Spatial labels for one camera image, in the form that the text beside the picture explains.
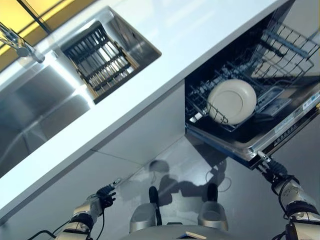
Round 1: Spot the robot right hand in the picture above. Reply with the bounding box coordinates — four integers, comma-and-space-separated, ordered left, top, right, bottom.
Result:
255, 150, 293, 185

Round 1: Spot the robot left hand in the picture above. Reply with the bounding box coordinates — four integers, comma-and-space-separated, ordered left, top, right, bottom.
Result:
96, 176, 123, 208

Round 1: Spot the cream ceramic plate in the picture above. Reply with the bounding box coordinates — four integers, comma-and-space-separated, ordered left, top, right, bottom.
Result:
206, 78, 258, 126

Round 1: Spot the white cabinet door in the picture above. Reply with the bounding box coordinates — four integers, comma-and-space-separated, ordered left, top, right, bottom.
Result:
0, 149, 146, 240
90, 81, 186, 166

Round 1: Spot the robot grey torso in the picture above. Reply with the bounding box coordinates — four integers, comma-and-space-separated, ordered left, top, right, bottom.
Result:
119, 224, 236, 240

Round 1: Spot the stainless steel sink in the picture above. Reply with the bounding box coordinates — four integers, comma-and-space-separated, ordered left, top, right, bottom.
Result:
0, 6, 163, 179

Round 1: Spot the black sink dish rack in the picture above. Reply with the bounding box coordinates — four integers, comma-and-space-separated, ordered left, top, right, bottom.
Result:
61, 21, 140, 99

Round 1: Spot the chrome kitchen faucet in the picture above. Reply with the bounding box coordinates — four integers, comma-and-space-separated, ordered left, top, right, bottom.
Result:
0, 21, 46, 64

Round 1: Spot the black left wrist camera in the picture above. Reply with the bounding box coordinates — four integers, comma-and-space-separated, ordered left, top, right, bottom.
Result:
102, 191, 117, 208

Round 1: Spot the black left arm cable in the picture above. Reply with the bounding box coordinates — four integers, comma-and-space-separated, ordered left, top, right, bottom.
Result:
26, 204, 106, 240

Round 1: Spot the dishwasher lower wire rack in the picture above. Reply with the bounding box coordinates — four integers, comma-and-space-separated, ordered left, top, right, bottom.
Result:
185, 63, 293, 133

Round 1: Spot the dishwasher wire rack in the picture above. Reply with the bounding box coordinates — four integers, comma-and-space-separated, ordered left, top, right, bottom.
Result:
185, 63, 293, 133
246, 23, 320, 87

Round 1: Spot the dishwasher upper wire rack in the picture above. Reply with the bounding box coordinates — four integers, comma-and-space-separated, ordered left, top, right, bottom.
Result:
246, 23, 320, 87

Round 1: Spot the dark window frame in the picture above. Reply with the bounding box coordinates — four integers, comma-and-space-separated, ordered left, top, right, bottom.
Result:
0, 0, 97, 58

